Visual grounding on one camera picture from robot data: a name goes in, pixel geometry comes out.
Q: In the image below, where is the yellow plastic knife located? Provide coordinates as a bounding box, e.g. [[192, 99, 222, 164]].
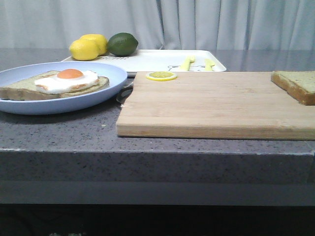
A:
[[204, 59, 216, 71]]

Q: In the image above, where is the front yellow lemon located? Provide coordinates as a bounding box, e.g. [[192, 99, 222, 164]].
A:
[[69, 39, 99, 61]]

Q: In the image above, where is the lemon slice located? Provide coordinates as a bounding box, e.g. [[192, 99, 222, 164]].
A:
[[146, 71, 177, 81]]

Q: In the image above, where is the metal cutting board handle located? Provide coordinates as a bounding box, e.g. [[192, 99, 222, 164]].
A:
[[116, 82, 133, 108]]

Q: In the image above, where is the white curtain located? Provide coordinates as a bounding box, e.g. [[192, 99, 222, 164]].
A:
[[0, 0, 315, 51]]

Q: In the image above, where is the yellow lemon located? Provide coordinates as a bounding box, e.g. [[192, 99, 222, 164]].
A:
[[69, 39, 99, 61], [80, 34, 108, 56]]

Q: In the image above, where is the yellow plastic fork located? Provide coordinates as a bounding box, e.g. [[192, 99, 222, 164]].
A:
[[178, 55, 195, 71]]

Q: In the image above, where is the fried egg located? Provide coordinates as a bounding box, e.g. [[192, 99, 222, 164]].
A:
[[34, 69, 99, 94]]

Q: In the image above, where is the wooden cutting board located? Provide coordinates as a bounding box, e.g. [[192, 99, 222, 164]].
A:
[[116, 72, 315, 140]]

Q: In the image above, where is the bread slice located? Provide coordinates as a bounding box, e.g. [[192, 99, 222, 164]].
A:
[[0, 71, 110, 101], [271, 71, 315, 105]]

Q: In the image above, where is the light blue plate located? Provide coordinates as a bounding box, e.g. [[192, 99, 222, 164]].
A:
[[0, 61, 127, 115]]

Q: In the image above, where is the green lime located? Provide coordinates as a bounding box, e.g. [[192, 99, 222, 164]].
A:
[[107, 32, 138, 57]]

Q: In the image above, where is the rear yellow lemon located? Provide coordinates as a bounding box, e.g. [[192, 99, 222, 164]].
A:
[[80, 34, 108, 56]]

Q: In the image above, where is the white serving tray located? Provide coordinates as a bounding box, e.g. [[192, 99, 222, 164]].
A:
[[60, 49, 227, 73]]

